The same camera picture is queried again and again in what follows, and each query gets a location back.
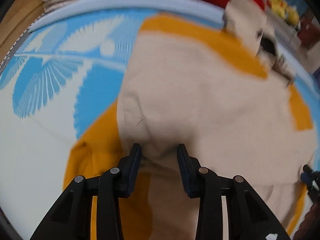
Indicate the blue and white bed mat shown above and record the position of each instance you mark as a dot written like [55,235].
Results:
[50,67]

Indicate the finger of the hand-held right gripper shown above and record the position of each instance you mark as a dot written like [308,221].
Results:
[310,177]

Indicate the beige and yellow sweatshirt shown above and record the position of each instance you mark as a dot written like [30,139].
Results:
[200,92]

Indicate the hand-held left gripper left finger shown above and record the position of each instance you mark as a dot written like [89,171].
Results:
[132,170]

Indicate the yellow plush toy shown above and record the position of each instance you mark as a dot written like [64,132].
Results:
[276,2]
[292,15]

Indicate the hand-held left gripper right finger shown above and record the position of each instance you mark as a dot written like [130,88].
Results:
[185,172]

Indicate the light blue mattress pad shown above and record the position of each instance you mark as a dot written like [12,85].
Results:
[125,2]

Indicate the dark red patterned cushion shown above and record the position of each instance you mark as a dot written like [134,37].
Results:
[310,30]

